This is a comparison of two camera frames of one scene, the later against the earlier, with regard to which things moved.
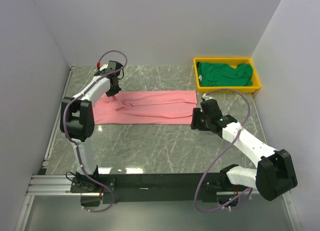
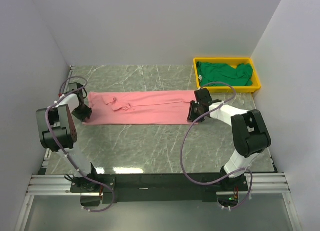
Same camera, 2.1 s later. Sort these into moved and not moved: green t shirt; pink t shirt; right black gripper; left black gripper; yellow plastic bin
Moved: left black gripper; right black gripper
Not moved: yellow plastic bin; green t shirt; pink t shirt
